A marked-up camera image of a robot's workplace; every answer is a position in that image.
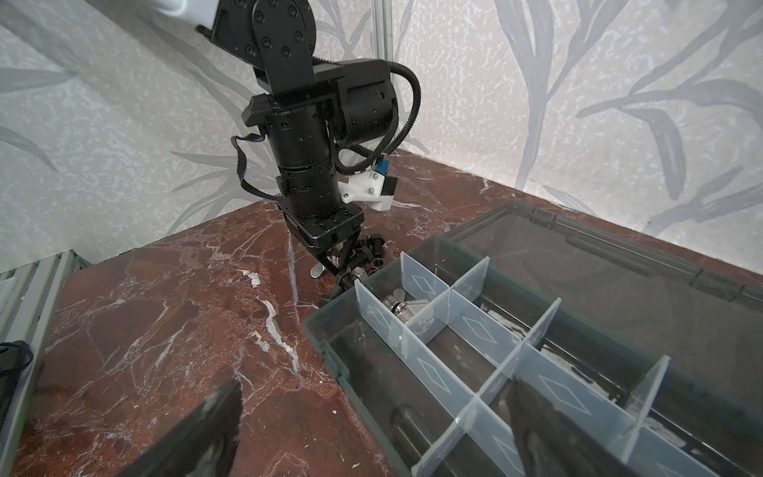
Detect grey plastic compartment organizer box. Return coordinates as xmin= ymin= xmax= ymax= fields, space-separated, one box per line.
xmin=305 ymin=202 xmax=762 ymax=476

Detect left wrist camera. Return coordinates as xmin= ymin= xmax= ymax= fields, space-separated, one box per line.
xmin=338 ymin=155 xmax=399 ymax=212

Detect aluminium cage frame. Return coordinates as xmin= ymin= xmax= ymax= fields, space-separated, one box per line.
xmin=371 ymin=0 xmax=393 ymax=61

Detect silver screws inside organizer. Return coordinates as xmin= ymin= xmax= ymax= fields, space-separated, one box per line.
xmin=383 ymin=288 xmax=429 ymax=323

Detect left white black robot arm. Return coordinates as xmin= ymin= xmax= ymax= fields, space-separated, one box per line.
xmin=152 ymin=1 xmax=421 ymax=277

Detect aluminium front rail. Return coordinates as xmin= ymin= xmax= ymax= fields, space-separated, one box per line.
xmin=1 ymin=250 xmax=89 ymax=476

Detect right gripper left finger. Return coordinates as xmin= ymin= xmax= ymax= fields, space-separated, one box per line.
xmin=118 ymin=379 xmax=242 ymax=476

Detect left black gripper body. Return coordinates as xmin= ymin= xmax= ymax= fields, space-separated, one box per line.
xmin=282 ymin=202 xmax=365 ymax=250

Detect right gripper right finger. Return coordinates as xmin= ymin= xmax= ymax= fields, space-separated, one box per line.
xmin=506 ymin=381 xmax=626 ymax=476

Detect pile of black nuts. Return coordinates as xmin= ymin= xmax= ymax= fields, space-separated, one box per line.
xmin=324 ymin=234 xmax=385 ymax=301

